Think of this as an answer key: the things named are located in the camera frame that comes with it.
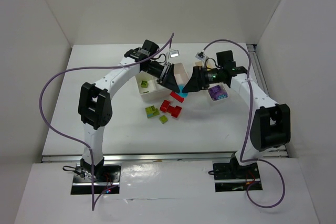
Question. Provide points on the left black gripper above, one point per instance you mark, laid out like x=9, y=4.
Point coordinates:
x=166, y=74

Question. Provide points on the purple lego brick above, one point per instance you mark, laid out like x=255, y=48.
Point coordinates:
x=213, y=90

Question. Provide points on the green and teal lego stack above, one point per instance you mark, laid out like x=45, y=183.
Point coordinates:
x=151, y=111

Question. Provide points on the red rounded lego brick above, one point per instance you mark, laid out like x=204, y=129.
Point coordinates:
x=177, y=97

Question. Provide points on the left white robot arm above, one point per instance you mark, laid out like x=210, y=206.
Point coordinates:
x=95, y=107

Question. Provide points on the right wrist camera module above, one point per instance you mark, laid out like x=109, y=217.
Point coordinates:
x=200, y=56

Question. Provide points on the purple flower lego piece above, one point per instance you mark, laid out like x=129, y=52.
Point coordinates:
x=221, y=95

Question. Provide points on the small green square lego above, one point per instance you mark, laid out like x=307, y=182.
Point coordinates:
x=163, y=119

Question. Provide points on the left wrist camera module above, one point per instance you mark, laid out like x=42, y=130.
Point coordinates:
x=174, y=53

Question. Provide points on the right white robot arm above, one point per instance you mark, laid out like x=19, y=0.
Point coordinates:
x=268, y=121

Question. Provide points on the teal rounded lego brick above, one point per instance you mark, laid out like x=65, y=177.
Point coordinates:
x=181, y=93

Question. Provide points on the narrow white divided tray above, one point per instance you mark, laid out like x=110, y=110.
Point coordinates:
x=212, y=102

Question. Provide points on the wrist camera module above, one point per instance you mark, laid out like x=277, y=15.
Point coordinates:
x=200, y=56
x=174, y=53

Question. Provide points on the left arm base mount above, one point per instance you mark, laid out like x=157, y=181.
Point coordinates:
x=108, y=180

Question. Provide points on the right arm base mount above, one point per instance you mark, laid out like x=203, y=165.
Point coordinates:
x=227, y=178

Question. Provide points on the red lego cluster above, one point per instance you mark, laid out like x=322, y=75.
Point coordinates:
x=166, y=107

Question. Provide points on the aluminium rail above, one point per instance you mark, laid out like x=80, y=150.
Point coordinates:
x=143, y=157

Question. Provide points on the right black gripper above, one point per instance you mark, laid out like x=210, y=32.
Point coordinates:
x=202, y=77

